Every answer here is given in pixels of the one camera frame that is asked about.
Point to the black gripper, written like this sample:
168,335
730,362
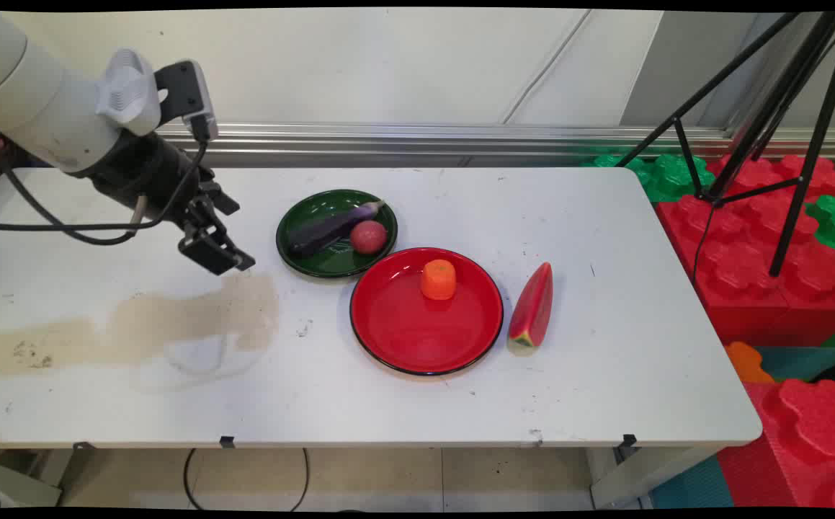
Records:
147,169

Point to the purple toy eggplant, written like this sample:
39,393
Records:
323,232

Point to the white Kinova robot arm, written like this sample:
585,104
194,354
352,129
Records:
28,94

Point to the green round plate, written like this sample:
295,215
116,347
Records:
338,263

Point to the red toy apple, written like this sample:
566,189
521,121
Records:
368,238

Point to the small black table clip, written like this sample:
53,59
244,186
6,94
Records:
228,441
629,440
84,446

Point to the red round plate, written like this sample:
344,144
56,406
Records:
417,331

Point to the orange toy fruit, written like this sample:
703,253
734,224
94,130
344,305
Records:
437,281

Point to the toy watermelon slice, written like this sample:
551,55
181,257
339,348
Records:
532,310

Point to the grey table leg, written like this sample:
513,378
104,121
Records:
14,486

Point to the white table leg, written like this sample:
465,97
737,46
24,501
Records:
633,479

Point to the large red foam block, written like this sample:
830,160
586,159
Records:
741,245

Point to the orange foam block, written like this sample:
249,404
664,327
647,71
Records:
745,360

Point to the teal foam mat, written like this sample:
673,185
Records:
806,362

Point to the black tripod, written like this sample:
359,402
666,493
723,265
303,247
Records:
818,137

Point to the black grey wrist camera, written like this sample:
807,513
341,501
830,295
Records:
186,94

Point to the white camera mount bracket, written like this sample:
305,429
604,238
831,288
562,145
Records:
129,90

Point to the aluminium wall rail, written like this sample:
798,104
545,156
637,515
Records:
388,140

